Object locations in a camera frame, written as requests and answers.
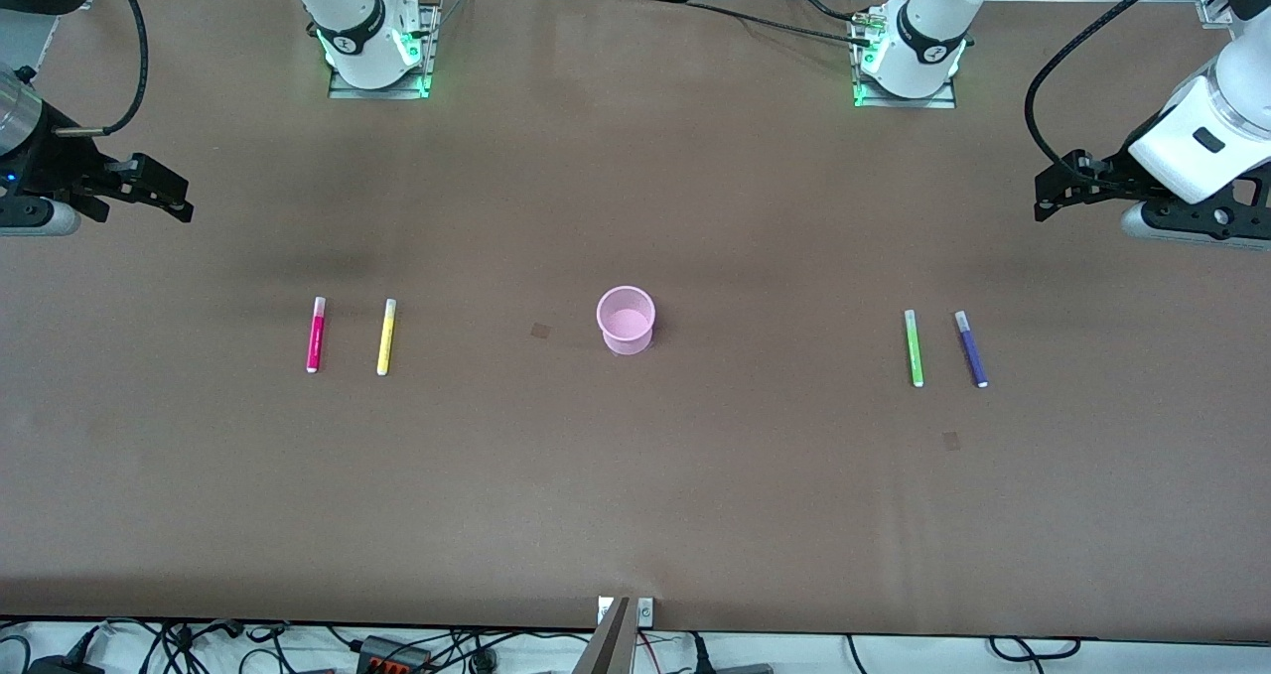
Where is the purple marker pen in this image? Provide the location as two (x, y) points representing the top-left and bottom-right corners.
(954, 311), (989, 389)

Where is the pink plastic cup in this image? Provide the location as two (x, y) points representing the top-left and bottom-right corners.
(596, 286), (657, 356)

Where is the black orange power strip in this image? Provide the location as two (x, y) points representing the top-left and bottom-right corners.
(355, 634), (434, 674)

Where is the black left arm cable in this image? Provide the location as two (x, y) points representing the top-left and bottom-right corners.
(1025, 0), (1208, 174)

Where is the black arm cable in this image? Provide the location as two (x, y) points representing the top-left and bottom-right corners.
(1025, 0), (1208, 174)
(55, 0), (150, 138)

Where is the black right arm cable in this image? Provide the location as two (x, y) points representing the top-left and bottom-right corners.
(55, 0), (150, 138)

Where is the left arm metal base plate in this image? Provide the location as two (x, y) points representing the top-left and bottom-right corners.
(852, 14), (958, 110)

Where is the short black table cable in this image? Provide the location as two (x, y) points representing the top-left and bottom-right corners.
(782, 0), (867, 22)

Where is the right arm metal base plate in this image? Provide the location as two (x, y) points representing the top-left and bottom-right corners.
(328, 4), (440, 100)

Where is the long black table cable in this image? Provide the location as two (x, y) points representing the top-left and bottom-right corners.
(643, 0), (875, 45)

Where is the black looped floor cable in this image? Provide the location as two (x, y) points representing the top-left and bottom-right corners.
(988, 636), (1083, 661)

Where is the brown wedge camera mount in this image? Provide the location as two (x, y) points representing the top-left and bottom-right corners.
(571, 597), (634, 674)

